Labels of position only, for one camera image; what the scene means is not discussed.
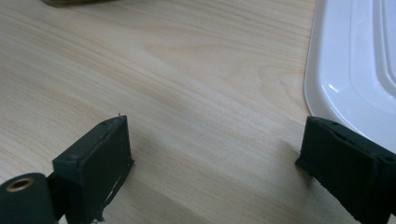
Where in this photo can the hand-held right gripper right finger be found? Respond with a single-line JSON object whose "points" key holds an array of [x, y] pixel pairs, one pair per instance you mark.
{"points": [[351, 174]]}

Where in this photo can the clear brown storage box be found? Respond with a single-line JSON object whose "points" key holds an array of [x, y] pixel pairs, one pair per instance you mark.
{"points": [[74, 2]]}

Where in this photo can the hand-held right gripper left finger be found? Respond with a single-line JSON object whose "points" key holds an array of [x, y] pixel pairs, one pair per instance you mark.
{"points": [[93, 168]]}

